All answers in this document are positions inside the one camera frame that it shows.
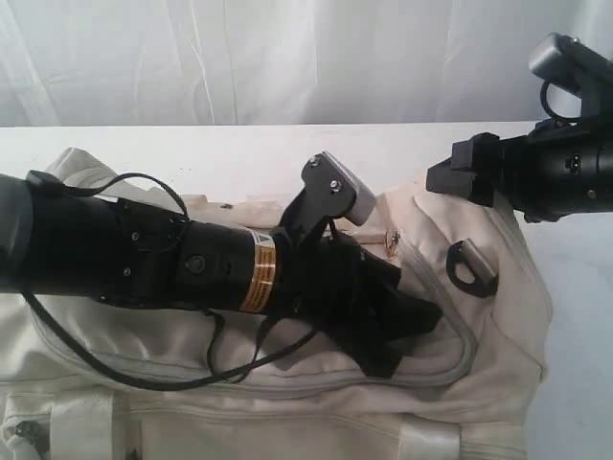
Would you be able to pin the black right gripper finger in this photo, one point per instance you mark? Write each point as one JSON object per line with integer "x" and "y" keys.
{"x": 478, "y": 153}
{"x": 474, "y": 183}

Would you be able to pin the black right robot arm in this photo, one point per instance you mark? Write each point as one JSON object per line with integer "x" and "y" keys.
{"x": 590, "y": 178}

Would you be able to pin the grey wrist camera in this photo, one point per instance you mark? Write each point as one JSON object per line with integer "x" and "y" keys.
{"x": 330, "y": 191}
{"x": 563, "y": 61}

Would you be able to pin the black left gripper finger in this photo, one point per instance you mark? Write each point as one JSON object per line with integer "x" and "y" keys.
{"x": 375, "y": 357}
{"x": 407, "y": 318}

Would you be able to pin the cream fabric duffel bag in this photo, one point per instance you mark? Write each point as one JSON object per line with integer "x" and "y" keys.
{"x": 216, "y": 393}

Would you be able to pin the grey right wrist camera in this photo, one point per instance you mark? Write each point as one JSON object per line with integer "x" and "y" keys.
{"x": 563, "y": 61}

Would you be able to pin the white backdrop curtain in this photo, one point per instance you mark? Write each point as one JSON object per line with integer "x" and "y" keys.
{"x": 165, "y": 63}

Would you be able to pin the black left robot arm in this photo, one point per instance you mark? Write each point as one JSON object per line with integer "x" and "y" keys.
{"x": 61, "y": 240}

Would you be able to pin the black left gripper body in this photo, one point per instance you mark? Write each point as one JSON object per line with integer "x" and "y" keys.
{"x": 334, "y": 282}

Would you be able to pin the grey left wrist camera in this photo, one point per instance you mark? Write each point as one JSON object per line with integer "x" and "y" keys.
{"x": 330, "y": 191}

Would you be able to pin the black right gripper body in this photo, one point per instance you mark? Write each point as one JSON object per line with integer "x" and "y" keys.
{"x": 534, "y": 171}

